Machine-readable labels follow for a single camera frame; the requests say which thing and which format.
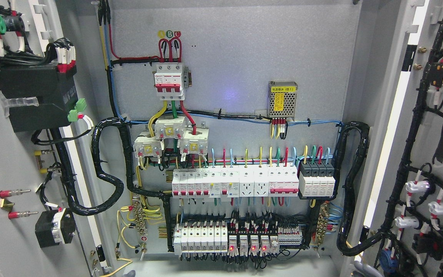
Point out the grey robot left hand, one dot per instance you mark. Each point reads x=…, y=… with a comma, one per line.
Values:
x=130, y=273

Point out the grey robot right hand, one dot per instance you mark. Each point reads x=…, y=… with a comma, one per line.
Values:
x=365, y=270

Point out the grey cabinet door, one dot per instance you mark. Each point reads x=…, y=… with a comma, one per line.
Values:
x=396, y=87
x=20, y=207

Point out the white lower breaker row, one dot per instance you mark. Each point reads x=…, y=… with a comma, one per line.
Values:
x=200, y=238

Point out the lower relay terminal row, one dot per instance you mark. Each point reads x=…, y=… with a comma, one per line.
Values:
x=267, y=235

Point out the black surge protector block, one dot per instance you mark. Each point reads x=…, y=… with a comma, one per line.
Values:
x=316, y=181

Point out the white socket and breaker row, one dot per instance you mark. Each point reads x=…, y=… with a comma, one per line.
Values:
x=235, y=181

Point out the white current transformer cluster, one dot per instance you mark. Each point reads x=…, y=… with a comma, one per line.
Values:
x=174, y=133

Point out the perforated metal power supply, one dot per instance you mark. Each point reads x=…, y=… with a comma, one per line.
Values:
x=282, y=97

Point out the black digital power meter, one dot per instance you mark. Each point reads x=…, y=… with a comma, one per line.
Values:
x=55, y=93

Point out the red white main breaker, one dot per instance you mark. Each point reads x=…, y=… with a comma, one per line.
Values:
x=170, y=81

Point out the white rotary selector switch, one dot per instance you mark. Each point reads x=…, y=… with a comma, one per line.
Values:
x=54, y=227

